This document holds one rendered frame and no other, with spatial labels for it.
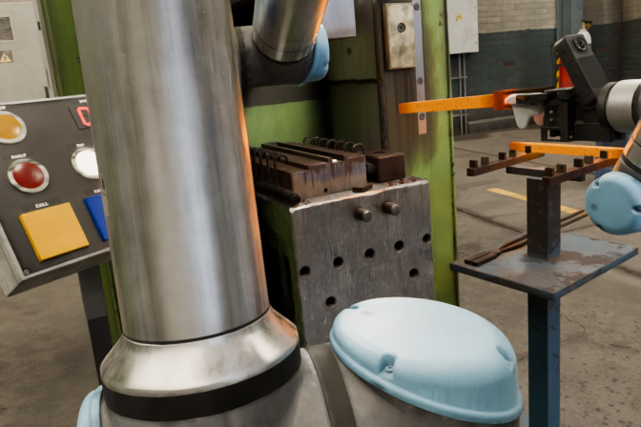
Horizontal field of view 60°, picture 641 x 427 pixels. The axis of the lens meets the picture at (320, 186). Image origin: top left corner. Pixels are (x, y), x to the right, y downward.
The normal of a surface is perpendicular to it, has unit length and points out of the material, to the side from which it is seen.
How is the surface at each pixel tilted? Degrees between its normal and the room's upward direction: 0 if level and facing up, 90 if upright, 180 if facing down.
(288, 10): 145
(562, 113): 90
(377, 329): 8
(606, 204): 90
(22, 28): 90
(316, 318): 90
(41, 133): 60
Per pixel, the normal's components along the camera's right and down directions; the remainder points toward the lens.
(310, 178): 0.47, 0.14
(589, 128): -0.88, 0.18
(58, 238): 0.64, -0.44
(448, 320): 0.04, -0.98
